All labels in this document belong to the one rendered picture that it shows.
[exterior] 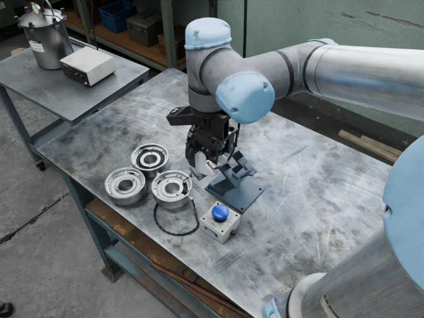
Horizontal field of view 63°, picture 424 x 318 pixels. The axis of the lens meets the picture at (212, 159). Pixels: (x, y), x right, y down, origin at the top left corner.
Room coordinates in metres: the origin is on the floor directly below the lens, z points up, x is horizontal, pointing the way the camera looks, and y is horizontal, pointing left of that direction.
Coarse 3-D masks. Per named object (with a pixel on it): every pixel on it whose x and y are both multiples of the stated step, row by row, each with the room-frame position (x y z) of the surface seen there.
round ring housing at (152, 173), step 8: (144, 144) 0.72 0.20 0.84; (152, 144) 0.72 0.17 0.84; (136, 152) 0.70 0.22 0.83; (152, 152) 0.70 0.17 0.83; (144, 160) 0.68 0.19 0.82; (152, 160) 0.69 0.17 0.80; (168, 160) 0.67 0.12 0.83; (136, 168) 0.63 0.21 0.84; (160, 168) 0.63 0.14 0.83; (144, 176) 0.63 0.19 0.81; (152, 176) 0.63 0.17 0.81
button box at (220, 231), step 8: (208, 216) 0.47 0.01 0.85; (232, 216) 0.47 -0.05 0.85; (200, 224) 0.46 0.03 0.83; (208, 224) 0.45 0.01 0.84; (216, 224) 0.45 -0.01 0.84; (224, 224) 0.45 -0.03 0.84; (232, 224) 0.45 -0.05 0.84; (208, 232) 0.45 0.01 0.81; (216, 232) 0.43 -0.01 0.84; (224, 232) 0.43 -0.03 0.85; (232, 232) 0.44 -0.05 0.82; (216, 240) 0.43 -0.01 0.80; (224, 240) 0.42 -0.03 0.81
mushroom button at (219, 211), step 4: (220, 204) 0.48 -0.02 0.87; (216, 208) 0.47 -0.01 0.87; (220, 208) 0.47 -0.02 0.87; (224, 208) 0.47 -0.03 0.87; (212, 212) 0.46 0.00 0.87; (216, 212) 0.46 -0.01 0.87; (220, 212) 0.46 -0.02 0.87; (224, 212) 0.46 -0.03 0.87; (228, 212) 0.46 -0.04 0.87; (216, 216) 0.45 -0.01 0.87; (220, 216) 0.45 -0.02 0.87; (224, 216) 0.45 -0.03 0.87
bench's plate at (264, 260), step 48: (144, 96) 1.02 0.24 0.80; (48, 144) 0.76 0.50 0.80; (96, 144) 0.76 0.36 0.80; (240, 144) 0.76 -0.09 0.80; (288, 144) 0.76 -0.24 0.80; (336, 144) 0.76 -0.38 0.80; (96, 192) 0.58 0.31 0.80; (144, 192) 0.58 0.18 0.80; (192, 192) 0.58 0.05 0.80; (288, 192) 0.58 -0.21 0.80; (336, 192) 0.58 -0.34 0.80; (192, 240) 0.43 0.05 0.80; (240, 240) 0.43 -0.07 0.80; (288, 240) 0.43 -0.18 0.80; (336, 240) 0.43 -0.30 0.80; (240, 288) 0.31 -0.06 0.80; (288, 288) 0.31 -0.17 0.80
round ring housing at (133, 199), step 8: (120, 168) 0.63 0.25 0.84; (128, 168) 0.63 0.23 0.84; (112, 176) 0.61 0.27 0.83; (136, 176) 0.61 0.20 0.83; (104, 184) 0.57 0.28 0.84; (120, 184) 0.59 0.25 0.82; (128, 184) 0.60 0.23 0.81; (136, 184) 0.58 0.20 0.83; (144, 184) 0.58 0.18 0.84; (120, 192) 0.55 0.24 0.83; (128, 192) 0.55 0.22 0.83; (136, 192) 0.54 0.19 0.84; (112, 200) 0.53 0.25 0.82; (120, 200) 0.53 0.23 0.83; (128, 200) 0.53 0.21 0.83; (136, 200) 0.54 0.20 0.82
